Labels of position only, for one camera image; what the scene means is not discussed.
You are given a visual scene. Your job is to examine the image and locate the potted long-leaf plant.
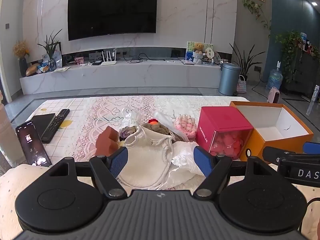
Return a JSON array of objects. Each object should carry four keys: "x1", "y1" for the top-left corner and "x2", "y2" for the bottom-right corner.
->
[{"x1": 229, "y1": 42, "x2": 266, "y2": 82}]

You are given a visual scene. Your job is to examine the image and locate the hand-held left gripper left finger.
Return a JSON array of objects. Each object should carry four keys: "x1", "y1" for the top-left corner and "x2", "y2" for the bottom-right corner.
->
[{"x1": 47, "y1": 146, "x2": 128, "y2": 200}]

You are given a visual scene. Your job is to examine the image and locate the blue water jug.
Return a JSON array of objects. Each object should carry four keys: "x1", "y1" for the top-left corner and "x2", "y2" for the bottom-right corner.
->
[{"x1": 266, "y1": 60, "x2": 284, "y2": 91}]

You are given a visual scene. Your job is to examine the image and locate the terracotta house-shaped block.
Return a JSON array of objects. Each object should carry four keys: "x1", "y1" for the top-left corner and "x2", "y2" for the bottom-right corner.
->
[{"x1": 95, "y1": 126, "x2": 121, "y2": 157}]

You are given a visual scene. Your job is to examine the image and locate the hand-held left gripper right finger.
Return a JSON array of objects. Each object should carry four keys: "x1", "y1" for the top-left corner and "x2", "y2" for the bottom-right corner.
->
[{"x1": 193, "y1": 145, "x2": 272, "y2": 198}]

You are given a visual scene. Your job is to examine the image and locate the teddy bear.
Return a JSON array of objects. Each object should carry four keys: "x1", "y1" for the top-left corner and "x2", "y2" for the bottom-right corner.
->
[{"x1": 192, "y1": 42, "x2": 205, "y2": 66}]

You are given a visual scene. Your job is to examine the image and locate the snack packages pile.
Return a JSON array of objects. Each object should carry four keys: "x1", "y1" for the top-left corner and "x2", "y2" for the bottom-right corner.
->
[{"x1": 26, "y1": 59, "x2": 52, "y2": 77}]

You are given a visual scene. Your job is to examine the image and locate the white plastic bag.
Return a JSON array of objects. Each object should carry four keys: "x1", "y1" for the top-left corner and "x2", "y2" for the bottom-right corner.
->
[{"x1": 167, "y1": 141, "x2": 206, "y2": 187}]

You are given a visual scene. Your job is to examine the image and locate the pink crochet pouch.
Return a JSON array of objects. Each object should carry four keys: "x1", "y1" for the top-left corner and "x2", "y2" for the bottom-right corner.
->
[{"x1": 174, "y1": 114, "x2": 197, "y2": 140}]

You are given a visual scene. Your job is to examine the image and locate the white stick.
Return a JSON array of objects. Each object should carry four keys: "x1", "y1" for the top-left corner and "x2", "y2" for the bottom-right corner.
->
[{"x1": 306, "y1": 85, "x2": 320, "y2": 117}]

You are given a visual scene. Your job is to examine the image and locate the woven handbag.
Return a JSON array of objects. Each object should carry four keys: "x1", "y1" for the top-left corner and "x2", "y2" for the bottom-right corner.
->
[{"x1": 236, "y1": 75, "x2": 248, "y2": 94}]

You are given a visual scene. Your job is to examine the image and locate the black wall television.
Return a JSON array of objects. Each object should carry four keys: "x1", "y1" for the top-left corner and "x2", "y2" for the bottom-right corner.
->
[{"x1": 67, "y1": 0, "x2": 159, "y2": 41}]

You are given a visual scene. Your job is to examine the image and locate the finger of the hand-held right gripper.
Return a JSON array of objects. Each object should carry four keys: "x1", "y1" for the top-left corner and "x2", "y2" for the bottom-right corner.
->
[
  {"x1": 302, "y1": 142, "x2": 320, "y2": 155},
  {"x1": 262, "y1": 146, "x2": 297, "y2": 166}
]

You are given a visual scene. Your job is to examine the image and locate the grey-blue trash can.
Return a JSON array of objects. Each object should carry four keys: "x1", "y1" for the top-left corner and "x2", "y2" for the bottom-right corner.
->
[{"x1": 218, "y1": 62, "x2": 241, "y2": 96}]

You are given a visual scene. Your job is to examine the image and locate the white marble television console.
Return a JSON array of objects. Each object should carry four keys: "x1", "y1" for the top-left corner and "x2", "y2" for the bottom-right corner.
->
[{"x1": 19, "y1": 60, "x2": 223, "y2": 96}]

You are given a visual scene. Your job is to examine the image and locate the pink heater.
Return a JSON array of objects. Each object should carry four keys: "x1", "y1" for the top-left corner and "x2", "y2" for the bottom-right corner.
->
[{"x1": 267, "y1": 86, "x2": 281, "y2": 104}]

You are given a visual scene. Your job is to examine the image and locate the clear plastic wrap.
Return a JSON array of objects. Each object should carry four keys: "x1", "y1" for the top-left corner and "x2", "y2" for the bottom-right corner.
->
[{"x1": 121, "y1": 107, "x2": 143, "y2": 128}]

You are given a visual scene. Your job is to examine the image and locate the yellow dried flowers in vase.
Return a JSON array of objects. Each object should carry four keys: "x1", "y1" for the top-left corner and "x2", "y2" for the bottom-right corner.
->
[{"x1": 13, "y1": 40, "x2": 31, "y2": 78}]

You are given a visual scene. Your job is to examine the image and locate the black remote control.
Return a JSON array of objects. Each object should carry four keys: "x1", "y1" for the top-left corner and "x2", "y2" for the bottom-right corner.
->
[{"x1": 44, "y1": 109, "x2": 70, "y2": 134}]

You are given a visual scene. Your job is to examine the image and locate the green plant in glass vase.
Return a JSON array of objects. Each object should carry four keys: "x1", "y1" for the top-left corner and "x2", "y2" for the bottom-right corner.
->
[{"x1": 37, "y1": 28, "x2": 63, "y2": 68}]

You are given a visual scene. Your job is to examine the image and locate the white router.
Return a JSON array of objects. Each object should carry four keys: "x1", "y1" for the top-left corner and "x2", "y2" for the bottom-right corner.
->
[{"x1": 100, "y1": 50, "x2": 118, "y2": 66}]

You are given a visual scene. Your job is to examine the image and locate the white drawstring bag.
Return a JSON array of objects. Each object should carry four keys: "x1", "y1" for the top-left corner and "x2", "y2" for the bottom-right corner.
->
[{"x1": 117, "y1": 125, "x2": 176, "y2": 190}]

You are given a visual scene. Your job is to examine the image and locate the purple plush flower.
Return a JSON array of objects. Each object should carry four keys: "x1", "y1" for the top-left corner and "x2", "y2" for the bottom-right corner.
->
[{"x1": 118, "y1": 126, "x2": 138, "y2": 142}]

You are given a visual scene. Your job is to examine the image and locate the red box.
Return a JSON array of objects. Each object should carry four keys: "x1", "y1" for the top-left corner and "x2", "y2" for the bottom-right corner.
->
[{"x1": 195, "y1": 106, "x2": 254, "y2": 160}]

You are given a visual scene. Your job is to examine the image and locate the hanging vine plant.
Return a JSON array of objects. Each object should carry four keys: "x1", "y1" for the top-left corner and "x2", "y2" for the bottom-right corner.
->
[{"x1": 242, "y1": 0, "x2": 272, "y2": 37}]

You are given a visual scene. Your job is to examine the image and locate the dark cabinet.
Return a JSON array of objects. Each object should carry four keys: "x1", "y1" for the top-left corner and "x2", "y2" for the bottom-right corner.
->
[{"x1": 283, "y1": 52, "x2": 320, "y2": 96}]

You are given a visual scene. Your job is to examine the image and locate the brown plush toy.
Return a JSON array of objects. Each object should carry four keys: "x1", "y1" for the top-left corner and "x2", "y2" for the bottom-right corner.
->
[{"x1": 142, "y1": 123, "x2": 185, "y2": 142}]

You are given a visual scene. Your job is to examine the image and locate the orange cardboard box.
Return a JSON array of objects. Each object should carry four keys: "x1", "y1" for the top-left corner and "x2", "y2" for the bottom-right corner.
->
[{"x1": 229, "y1": 101, "x2": 314, "y2": 163}]

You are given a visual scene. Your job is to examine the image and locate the black tablet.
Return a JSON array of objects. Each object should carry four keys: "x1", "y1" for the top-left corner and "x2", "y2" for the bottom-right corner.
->
[{"x1": 32, "y1": 113, "x2": 61, "y2": 144}]

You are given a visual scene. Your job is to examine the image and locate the bushy green plant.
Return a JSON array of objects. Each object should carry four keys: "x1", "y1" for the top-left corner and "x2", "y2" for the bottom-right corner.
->
[{"x1": 275, "y1": 30, "x2": 303, "y2": 83}]

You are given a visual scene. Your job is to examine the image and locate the black smartphone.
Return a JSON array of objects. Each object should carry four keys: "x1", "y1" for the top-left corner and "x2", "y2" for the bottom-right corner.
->
[{"x1": 15, "y1": 120, "x2": 53, "y2": 167}]

